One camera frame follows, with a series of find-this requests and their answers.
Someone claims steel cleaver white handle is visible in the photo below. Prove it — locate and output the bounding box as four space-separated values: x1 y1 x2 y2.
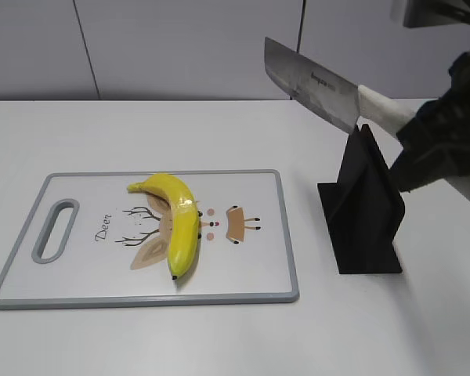
264 38 470 202

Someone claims black knife stand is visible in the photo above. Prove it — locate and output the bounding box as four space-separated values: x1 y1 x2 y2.
317 124 405 274

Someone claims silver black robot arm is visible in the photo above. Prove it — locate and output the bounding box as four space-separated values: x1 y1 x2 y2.
390 0 470 28

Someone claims yellow plastic banana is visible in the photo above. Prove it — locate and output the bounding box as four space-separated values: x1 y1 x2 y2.
127 173 200 280

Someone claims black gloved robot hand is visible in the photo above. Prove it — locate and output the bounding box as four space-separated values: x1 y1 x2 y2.
390 50 470 192

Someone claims white grey-rimmed cutting board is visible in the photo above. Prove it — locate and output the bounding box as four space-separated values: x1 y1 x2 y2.
0 169 299 309

